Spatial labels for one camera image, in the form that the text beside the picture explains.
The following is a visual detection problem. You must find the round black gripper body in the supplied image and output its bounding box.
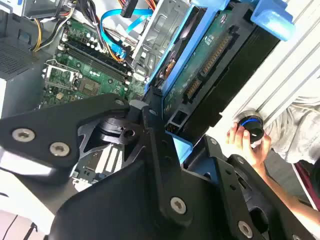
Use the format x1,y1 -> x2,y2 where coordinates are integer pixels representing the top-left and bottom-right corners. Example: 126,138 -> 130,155
48,159 -> 241,240

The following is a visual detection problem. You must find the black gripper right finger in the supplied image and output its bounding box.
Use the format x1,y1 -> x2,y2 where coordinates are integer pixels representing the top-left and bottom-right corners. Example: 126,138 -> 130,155
183,136 -> 318,240

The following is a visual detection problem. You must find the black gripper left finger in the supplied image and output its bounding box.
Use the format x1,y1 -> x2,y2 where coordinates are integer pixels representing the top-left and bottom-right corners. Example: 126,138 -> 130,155
0,93 -> 195,227

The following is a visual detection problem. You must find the round black tool blue ring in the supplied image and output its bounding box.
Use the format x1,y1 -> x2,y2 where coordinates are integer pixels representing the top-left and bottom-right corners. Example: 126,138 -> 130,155
236,109 -> 266,146

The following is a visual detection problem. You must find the hard disk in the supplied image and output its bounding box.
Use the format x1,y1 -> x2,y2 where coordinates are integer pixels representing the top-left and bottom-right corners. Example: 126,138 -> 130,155
143,0 -> 296,163

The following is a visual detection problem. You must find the person's bare hand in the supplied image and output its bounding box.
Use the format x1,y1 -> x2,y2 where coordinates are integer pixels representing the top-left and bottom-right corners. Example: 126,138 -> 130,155
226,122 -> 272,167

